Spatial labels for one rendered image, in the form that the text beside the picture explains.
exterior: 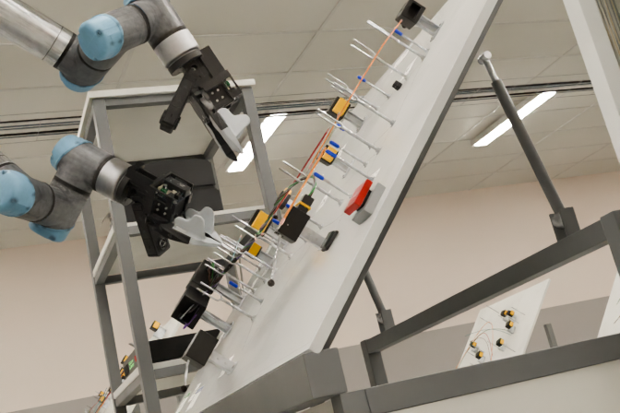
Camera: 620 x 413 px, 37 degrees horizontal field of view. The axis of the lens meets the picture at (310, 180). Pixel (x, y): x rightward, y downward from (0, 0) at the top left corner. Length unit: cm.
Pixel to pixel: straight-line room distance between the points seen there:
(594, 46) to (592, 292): 1049
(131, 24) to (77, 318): 778
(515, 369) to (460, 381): 10
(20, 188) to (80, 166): 16
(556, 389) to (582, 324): 1008
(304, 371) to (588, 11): 65
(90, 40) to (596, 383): 102
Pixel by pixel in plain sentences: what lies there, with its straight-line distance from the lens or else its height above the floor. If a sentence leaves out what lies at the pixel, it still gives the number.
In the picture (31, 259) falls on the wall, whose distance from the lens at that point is 948.
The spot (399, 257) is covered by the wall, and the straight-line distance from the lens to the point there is 1055.
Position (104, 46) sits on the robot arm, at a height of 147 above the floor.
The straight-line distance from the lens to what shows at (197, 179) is 279.
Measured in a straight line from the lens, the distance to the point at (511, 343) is 779.
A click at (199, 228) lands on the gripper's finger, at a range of 168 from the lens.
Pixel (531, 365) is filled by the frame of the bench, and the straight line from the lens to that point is 149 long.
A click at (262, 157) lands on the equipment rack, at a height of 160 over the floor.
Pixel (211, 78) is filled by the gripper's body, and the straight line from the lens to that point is 172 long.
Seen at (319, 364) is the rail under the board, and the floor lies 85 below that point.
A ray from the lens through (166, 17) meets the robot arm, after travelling 174.
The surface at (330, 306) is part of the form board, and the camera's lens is 136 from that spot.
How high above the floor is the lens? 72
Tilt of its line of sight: 16 degrees up
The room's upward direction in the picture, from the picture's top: 14 degrees counter-clockwise
